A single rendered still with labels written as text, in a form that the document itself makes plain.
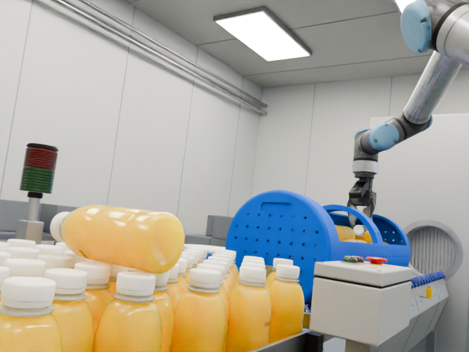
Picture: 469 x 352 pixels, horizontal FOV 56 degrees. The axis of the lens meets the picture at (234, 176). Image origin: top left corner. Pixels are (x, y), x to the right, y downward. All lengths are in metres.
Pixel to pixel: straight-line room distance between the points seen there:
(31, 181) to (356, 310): 0.67
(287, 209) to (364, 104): 5.63
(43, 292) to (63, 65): 4.29
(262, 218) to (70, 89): 3.72
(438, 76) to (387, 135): 0.28
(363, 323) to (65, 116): 4.13
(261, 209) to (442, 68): 0.66
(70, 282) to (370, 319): 0.40
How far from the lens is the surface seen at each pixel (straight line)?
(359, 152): 1.69
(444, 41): 1.09
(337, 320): 0.66
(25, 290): 0.38
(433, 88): 1.46
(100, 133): 4.81
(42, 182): 0.98
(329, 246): 1.01
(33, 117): 4.38
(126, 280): 0.45
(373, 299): 0.64
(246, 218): 1.10
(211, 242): 4.98
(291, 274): 0.75
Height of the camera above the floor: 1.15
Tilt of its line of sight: 6 degrees up
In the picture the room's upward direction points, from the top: 6 degrees clockwise
